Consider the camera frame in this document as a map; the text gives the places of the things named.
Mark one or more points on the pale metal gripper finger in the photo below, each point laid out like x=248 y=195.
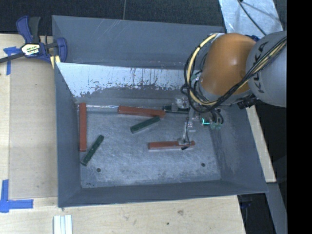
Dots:
x=184 y=134
x=190 y=136

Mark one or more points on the red-brown flat block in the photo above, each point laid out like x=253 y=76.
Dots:
x=139 y=111
x=83 y=128
x=163 y=145

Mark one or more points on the dark green flat block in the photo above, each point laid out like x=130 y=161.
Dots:
x=169 y=109
x=92 y=150
x=145 y=124

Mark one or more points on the grey metal bin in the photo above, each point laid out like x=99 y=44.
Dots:
x=136 y=169

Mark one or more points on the black cylinder on white bracket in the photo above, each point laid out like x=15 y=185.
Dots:
x=246 y=102

